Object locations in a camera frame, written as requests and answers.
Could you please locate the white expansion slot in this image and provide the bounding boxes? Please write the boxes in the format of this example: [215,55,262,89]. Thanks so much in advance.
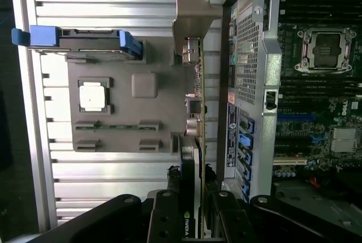
[273,157,308,166]

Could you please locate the grey parts rack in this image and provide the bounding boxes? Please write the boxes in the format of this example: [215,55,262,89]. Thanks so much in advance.
[64,36,199,156]

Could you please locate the blue expansion slot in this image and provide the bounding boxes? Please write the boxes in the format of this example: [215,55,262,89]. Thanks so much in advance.
[277,114,316,123]

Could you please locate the silver chipset heatsink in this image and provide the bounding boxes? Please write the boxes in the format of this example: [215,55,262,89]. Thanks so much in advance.
[330,127,357,153]

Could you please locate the green Dell motherboard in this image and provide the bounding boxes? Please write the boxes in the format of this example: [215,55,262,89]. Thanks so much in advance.
[275,0,362,181]

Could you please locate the silver CPU chip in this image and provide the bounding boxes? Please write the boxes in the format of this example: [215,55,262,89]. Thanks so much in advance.
[79,84,110,111]

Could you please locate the open grey PC case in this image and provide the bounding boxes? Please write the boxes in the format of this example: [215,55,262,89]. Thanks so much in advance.
[222,0,362,243]

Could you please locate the metal CPU socket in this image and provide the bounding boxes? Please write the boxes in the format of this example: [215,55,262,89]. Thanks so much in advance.
[294,27,357,74]

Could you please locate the hard disk with blue caddy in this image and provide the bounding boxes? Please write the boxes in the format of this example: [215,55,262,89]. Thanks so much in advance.
[11,25,142,60]

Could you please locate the small blue wire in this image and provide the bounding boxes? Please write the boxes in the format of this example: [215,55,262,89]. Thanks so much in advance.
[309,132,326,145]

